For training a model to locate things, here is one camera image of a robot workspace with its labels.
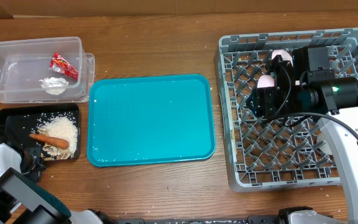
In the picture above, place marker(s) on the white cup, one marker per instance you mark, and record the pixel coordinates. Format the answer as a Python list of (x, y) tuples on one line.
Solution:
[(323, 145)]

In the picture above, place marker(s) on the red snack wrapper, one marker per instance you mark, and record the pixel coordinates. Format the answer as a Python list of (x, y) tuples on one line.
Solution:
[(60, 65)]

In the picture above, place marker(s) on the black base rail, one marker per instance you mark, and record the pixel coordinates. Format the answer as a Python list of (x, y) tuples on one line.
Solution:
[(258, 219)]

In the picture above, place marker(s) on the grey dishwasher rack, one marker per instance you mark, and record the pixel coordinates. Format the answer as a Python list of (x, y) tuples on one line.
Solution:
[(271, 156)]

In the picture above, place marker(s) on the white tissue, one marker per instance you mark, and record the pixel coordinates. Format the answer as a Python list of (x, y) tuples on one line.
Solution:
[(54, 86)]

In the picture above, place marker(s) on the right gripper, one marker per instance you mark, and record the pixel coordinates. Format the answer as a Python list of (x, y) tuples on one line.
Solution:
[(266, 102)]

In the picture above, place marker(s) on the pink round plate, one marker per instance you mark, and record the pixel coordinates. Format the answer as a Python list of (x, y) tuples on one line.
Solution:
[(284, 55)]

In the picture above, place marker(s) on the orange carrot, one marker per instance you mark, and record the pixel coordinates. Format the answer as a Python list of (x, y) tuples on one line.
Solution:
[(57, 142)]

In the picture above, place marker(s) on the white rice pile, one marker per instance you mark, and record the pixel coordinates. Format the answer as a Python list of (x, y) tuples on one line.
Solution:
[(66, 122)]

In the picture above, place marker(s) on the peanut shells pile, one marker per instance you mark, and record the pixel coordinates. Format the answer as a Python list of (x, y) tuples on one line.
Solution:
[(54, 153)]

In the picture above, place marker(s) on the clear plastic bin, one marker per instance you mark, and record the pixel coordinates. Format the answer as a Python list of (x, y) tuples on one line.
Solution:
[(24, 62)]

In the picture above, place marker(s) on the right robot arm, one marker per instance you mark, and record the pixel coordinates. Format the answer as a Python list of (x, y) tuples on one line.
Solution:
[(302, 84)]

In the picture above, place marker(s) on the black plastic tray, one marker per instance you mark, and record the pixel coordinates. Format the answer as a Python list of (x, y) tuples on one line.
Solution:
[(17, 123)]

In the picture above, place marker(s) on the teal serving tray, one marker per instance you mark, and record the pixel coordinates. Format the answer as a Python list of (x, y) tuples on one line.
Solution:
[(150, 120)]

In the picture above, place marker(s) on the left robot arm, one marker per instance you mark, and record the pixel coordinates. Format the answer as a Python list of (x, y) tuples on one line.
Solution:
[(16, 189)]

